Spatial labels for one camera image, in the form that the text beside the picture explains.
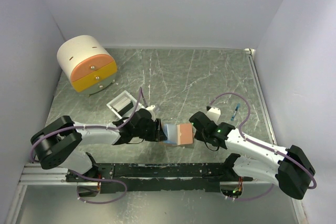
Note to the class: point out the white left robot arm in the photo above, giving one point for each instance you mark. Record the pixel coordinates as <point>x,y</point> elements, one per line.
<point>57,145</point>

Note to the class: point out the black credit card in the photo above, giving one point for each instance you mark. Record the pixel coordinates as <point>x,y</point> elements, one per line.
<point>126,108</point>

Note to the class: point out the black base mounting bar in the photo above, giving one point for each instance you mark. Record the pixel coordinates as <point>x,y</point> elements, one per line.
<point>170,177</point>

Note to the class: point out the blue pen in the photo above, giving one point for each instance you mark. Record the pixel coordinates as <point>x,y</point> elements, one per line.
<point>235,112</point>

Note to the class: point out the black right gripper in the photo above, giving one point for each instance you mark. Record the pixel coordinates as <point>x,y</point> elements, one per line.
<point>199,137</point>

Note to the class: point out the pink blue card holder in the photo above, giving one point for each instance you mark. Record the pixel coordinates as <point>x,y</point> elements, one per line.
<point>181,134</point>

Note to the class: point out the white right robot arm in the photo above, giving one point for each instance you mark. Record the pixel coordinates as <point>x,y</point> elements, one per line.
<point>287,168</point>

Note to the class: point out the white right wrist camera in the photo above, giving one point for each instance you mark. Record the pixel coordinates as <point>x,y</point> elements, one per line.
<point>213,113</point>

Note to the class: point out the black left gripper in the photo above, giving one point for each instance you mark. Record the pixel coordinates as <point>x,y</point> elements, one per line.
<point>158,135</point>

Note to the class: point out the cream drawer cabinet orange fronts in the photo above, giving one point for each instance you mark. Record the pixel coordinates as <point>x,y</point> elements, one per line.
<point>86,64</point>

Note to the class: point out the white card tray box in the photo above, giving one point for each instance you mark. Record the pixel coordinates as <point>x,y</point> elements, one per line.
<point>119,101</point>

